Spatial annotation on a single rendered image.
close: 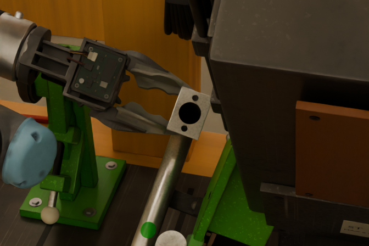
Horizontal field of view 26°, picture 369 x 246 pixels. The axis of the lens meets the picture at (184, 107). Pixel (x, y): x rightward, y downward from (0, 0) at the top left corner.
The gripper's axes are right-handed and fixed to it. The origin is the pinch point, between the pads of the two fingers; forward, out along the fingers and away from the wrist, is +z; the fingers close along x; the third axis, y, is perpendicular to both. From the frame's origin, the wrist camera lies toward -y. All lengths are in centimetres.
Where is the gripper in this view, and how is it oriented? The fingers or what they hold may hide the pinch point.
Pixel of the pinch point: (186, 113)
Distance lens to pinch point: 97.3
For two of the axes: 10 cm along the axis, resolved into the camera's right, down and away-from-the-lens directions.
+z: 9.4, 3.5, -0.2
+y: 0.1, -0.9, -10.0
